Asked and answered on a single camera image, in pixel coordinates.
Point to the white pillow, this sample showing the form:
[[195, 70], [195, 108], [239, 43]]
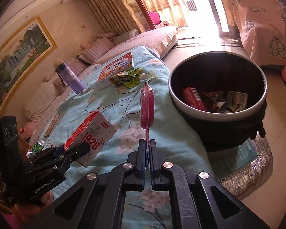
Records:
[[42, 98]]

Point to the green drink can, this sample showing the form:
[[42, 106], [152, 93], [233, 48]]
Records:
[[36, 148]]

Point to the pink spoon-shaped pouch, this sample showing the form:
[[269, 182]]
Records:
[[147, 110]]

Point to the yellow snack wrapper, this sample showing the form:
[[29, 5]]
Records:
[[224, 102]]

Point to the light blue floral tablecloth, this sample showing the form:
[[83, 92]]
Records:
[[121, 107]]

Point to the red white drink carton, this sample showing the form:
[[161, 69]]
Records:
[[95, 130]]

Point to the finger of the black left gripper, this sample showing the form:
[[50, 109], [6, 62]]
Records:
[[66, 157]]

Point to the pink sofa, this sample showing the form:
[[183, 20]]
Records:
[[160, 40]]

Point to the framed landscape painting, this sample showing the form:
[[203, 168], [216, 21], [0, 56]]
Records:
[[20, 55]]

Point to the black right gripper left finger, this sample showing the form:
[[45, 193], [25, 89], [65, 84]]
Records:
[[96, 201]]

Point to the left hand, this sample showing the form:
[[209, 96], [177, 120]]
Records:
[[25, 212]]

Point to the purple thermos bottle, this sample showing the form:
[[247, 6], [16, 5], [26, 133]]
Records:
[[69, 77]]

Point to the red children book stack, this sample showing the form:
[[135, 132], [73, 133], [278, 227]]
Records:
[[121, 63]]

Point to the pink heart-print cover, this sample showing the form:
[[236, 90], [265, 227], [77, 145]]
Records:
[[262, 27]]

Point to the magenta chair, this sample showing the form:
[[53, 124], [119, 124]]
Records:
[[155, 17]]

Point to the green spout pouch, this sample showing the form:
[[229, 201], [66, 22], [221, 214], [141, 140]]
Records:
[[130, 78]]

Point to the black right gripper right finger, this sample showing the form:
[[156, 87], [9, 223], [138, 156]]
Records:
[[198, 200]]

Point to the black round trash bin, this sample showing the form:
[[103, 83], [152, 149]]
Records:
[[221, 71]]

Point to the beige left curtain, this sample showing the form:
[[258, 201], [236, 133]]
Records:
[[115, 16]]

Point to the red crumpled snack bag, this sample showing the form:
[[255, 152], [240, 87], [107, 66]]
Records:
[[193, 99]]

